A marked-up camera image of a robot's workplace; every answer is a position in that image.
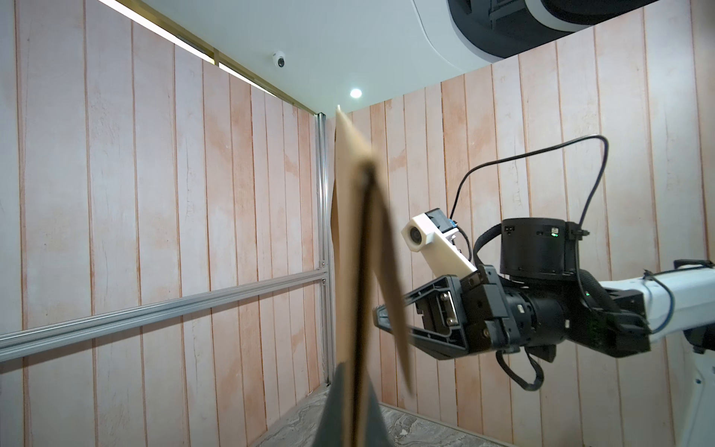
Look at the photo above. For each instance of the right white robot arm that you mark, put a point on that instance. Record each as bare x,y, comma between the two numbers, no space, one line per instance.
539,297

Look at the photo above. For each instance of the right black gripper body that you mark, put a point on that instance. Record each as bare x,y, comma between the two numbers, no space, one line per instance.
496,314

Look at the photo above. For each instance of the brown file bag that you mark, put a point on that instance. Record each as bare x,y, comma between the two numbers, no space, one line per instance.
364,250

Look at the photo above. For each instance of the horizontal aluminium wall rail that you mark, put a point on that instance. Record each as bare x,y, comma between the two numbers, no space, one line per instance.
42,339

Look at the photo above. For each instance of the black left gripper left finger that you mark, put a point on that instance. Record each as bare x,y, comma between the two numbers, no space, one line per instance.
330,432

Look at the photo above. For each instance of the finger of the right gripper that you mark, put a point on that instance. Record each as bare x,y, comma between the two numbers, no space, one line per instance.
434,306
453,345

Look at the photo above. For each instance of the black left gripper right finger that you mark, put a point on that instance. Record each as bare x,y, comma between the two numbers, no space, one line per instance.
376,430

